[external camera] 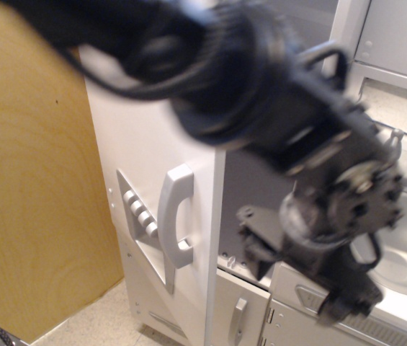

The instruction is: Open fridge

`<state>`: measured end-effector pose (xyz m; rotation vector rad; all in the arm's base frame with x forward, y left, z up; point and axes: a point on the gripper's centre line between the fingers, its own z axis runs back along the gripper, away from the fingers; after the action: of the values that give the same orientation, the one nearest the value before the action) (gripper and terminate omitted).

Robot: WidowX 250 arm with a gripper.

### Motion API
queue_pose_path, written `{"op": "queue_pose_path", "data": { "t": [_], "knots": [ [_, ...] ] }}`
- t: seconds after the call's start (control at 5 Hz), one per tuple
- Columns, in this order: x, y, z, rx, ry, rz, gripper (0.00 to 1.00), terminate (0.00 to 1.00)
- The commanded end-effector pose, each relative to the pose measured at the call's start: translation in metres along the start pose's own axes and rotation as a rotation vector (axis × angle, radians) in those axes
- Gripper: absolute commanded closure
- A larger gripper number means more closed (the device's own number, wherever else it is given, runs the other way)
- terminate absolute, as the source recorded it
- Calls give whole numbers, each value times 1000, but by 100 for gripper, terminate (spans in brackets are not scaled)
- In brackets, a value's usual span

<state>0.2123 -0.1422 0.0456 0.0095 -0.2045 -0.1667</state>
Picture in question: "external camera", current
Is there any grey ice dispenser panel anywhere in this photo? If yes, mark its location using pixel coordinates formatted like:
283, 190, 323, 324
117, 169, 175, 295

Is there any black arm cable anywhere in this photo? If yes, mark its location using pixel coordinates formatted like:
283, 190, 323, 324
62, 46, 204, 100

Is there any white lower freezer door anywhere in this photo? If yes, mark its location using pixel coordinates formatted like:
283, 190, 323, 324
211, 269, 270, 346

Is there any brown wooden board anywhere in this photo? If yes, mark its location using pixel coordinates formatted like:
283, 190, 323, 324
0, 5, 122, 342

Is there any grey lower door handle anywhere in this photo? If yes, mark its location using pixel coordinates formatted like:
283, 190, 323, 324
228, 298, 248, 346

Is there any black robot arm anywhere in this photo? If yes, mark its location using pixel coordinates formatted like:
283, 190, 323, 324
9, 1, 403, 326

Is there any silver toy fridge door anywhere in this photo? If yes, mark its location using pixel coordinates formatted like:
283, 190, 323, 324
86, 81, 225, 345

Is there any silver door hinge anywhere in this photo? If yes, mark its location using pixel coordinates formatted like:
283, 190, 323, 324
266, 308, 274, 324

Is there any grey fridge door handle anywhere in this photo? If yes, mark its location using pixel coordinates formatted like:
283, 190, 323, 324
157, 164, 194, 269

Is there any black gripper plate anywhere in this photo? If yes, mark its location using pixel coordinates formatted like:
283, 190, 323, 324
236, 205, 383, 327

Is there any grey toy microwave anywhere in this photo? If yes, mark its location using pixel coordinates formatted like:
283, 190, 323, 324
350, 0, 407, 87

